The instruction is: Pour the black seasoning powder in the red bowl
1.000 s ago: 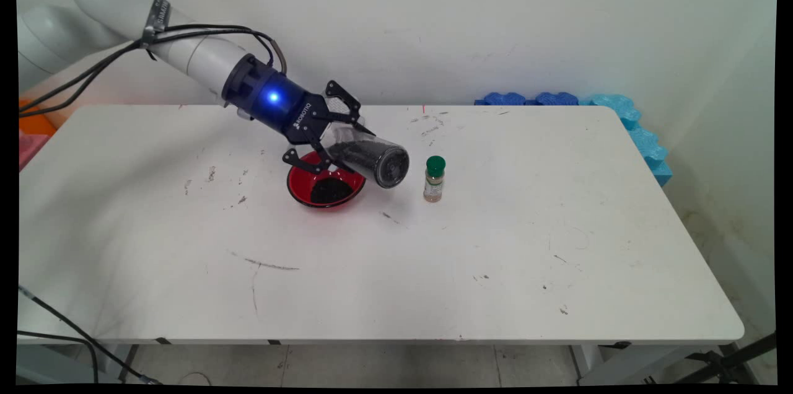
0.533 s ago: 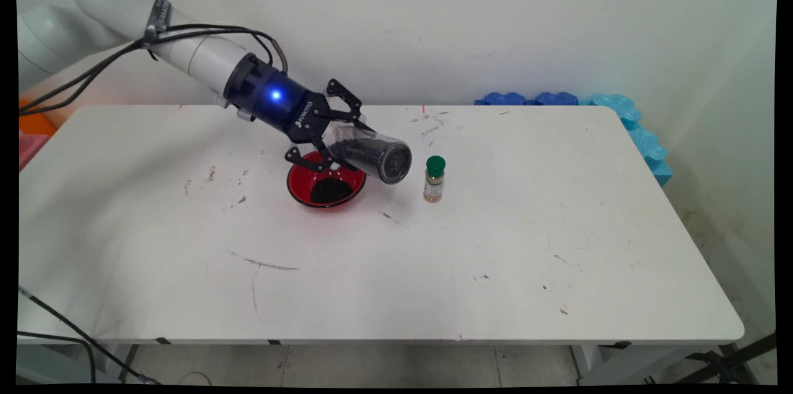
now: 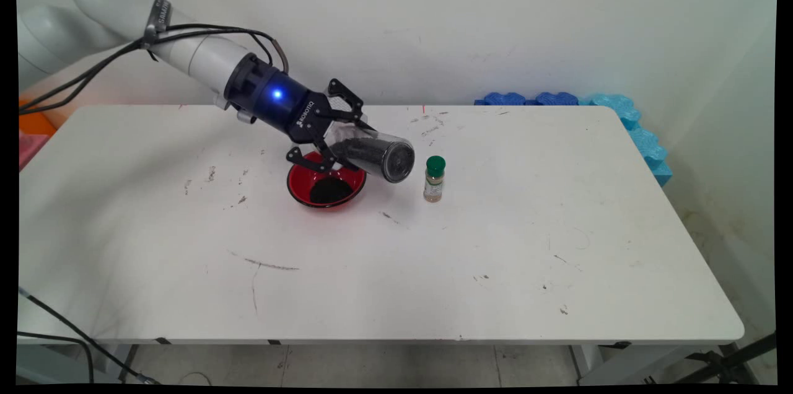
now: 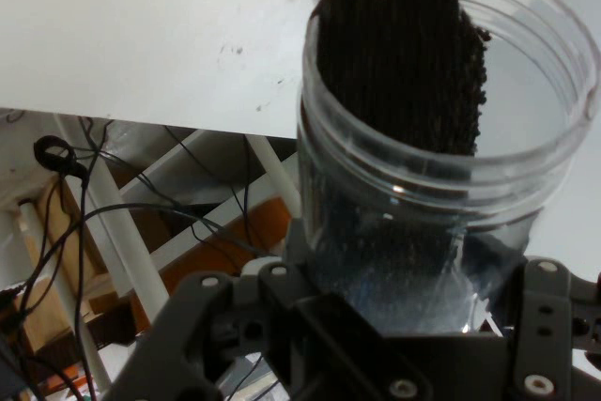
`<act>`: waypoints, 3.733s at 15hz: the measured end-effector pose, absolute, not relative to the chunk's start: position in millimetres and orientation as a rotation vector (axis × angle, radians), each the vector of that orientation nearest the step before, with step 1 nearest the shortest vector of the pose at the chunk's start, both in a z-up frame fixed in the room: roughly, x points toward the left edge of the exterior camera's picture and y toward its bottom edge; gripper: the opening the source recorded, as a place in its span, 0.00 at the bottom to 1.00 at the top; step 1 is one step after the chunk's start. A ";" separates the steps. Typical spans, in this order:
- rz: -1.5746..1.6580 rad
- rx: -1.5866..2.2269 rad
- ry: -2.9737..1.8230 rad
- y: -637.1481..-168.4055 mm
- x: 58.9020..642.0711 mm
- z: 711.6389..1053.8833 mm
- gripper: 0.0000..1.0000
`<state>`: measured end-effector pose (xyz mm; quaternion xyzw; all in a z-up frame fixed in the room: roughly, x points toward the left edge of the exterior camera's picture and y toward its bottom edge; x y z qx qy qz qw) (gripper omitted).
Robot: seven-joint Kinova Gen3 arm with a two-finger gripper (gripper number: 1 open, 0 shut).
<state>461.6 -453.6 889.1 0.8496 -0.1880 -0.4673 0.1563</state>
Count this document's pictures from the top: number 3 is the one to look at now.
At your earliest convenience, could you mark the red bowl with black rim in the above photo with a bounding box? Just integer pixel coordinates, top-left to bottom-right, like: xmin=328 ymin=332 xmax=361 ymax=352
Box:
xmin=287 ymin=149 xmax=367 ymax=209

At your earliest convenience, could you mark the black velcro strap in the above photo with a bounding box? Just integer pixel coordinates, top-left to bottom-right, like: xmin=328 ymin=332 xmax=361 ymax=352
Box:
xmin=144 ymin=0 xmax=173 ymax=43

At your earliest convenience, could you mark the black tripod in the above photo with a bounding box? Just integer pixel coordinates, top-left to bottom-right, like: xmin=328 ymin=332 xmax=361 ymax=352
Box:
xmin=675 ymin=332 xmax=777 ymax=385

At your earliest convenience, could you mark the light blue foam mat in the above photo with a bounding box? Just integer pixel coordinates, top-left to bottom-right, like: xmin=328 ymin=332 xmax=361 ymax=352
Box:
xmin=579 ymin=94 xmax=674 ymax=188

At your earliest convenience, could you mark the thin black camera cable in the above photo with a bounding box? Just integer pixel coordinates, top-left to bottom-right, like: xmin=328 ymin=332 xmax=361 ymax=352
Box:
xmin=19 ymin=24 xmax=289 ymax=111

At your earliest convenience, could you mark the clear jar of black seeds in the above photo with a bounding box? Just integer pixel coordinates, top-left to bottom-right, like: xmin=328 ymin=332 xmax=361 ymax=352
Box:
xmin=319 ymin=112 xmax=416 ymax=185

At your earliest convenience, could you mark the black seeds pile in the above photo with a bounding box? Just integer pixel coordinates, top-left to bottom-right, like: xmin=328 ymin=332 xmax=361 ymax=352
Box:
xmin=309 ymin=176 xmax=355 ymax=205

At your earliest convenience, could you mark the pink foam block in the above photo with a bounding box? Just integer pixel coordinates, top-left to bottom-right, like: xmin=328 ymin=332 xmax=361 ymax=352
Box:
xmin=19 ymin=132 xmax=50 ymax=170

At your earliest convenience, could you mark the black cable with metal plug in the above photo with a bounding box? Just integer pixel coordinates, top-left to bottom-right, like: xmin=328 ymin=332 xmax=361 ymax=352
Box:
xmin=19 ymin=30 xmax=273 ymax=116

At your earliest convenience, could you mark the small spice bottle green cap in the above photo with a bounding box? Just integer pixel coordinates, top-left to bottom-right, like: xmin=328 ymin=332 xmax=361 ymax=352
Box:
xmin=423 ymin=155 xmax=447 ymax=203

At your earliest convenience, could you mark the grey table leg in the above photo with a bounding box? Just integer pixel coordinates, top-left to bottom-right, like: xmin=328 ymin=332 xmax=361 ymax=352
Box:
xmin=102 ymin=344 xmax=140 ymax=382

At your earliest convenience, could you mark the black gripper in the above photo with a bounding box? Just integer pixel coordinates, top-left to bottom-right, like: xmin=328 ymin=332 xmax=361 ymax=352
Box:
xmin=223 ymin=52 xmax=377 ymax=173

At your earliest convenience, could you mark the orange object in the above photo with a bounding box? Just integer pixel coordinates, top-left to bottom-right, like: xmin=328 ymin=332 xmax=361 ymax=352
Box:
xmin=19 ymin=100 xmax=58 ymax=136

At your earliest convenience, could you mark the black floor cable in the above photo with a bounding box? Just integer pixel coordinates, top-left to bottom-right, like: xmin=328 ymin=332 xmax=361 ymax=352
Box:
xmin=17 ymin=287 xmax=159 ymax=385

